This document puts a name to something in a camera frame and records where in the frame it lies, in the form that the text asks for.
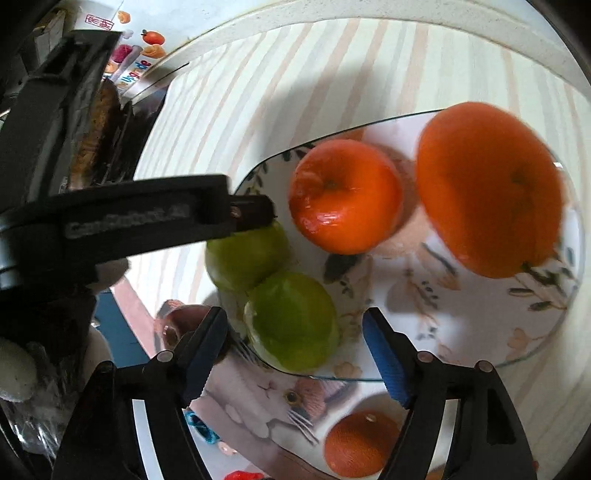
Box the floral glass plate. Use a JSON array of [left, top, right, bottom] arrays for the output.
[[217, 108, 581, 383]]

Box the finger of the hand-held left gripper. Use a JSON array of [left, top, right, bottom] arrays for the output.
[[229, 194, 277, 230]]

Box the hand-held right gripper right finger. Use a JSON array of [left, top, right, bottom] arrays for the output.
[[361, 307, 539, 480]]

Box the large orange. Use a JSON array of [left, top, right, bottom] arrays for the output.
[[417, 102, 565, 279]]

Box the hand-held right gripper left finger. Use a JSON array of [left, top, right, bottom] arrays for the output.
[[51, 305, 229, 480]]

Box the clear plastic bag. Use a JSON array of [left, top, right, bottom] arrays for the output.
[[0, 383, 88, 467]]

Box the small blue object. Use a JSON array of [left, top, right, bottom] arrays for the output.
[[184, 410, 221, 445]]

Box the cat printed mat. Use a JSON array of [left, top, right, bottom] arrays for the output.
[[187, 355, 416, 480]]

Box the dark furniture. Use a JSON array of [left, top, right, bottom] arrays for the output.
[[69, 78, 167, 190]]

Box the glossy small orange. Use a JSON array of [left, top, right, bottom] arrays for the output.
[[288, 138, 405, 256]]

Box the striped tablecloth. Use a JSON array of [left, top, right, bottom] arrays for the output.
[[108, 17, 591, 480]]

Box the fruit picture chart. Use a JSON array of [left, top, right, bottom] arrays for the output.
[[83, 9, 190, 93]]

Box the pale round object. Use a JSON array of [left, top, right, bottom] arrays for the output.
[[0, 337, 38, 401]]

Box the green apple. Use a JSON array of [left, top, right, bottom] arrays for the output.
[[204, 220, 293, 292], [243, 271, 341, 374]]

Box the matte small orange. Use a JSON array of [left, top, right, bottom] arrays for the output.
[[323, 410, 402, 479]]

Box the brown round fruit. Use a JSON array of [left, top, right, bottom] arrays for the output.
[[154, 299, 229, 365]]

